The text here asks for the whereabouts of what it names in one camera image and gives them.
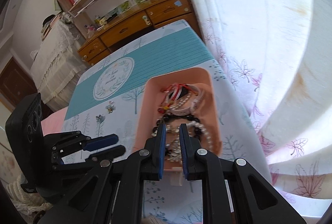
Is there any gold cluster brooch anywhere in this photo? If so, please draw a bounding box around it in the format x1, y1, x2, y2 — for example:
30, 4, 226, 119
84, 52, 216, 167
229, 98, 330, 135
105, 101, 115, 113

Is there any gold chain tassel jewelry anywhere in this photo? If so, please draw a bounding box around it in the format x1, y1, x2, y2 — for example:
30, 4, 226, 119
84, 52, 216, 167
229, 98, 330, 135
165, 125, 181, 162

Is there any white pearl bracelet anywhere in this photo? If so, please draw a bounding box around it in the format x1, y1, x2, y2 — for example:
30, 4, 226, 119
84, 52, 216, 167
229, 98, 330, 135
165, 119, 215, 153

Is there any cream knit sweater sleeve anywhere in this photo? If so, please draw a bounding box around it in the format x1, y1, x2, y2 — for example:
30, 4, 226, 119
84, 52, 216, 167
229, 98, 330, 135
5, 173, 52, 223

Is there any pink plastic jewelry tray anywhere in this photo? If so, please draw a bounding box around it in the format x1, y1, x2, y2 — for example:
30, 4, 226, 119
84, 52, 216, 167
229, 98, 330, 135
133, 67, 222, 185

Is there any teal striped printed tablecloth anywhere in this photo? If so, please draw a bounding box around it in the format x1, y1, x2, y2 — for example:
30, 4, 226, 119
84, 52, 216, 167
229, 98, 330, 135
63, 21, 271, 223

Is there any white floral curtain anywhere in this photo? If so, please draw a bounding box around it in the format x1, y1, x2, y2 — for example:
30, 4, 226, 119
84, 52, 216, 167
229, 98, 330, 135
191, 0, 331, 223

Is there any black bead bracelet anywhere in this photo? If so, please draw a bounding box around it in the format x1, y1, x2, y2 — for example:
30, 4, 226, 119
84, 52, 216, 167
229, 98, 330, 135
151, 113, 201, 157

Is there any green stone brooch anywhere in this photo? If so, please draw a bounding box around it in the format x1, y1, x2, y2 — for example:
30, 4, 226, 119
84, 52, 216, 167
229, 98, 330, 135
96, 114, 105, 123

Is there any white lace covered furniture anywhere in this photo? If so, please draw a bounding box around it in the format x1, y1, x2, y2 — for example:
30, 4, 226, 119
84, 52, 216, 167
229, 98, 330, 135
30, 19, 88, 112

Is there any red string bracelet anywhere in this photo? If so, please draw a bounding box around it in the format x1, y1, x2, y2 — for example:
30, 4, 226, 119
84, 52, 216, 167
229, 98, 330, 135
157, 82, 199, 114

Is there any pink bed sheet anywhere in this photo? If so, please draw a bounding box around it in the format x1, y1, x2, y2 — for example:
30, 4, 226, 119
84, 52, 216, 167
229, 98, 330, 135
41, 107, 67, 136

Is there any wooden desk with drawers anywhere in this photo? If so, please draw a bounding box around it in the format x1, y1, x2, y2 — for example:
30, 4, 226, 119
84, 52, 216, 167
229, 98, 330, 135
78, 0, 202, 66

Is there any dark brown wooden door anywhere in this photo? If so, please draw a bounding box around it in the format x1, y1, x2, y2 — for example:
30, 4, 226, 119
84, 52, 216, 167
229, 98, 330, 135
1, 57, 37, 107

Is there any white strap wristwatch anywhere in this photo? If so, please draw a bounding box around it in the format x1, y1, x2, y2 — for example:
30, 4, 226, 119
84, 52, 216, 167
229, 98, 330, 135
166, 84, 205, 116

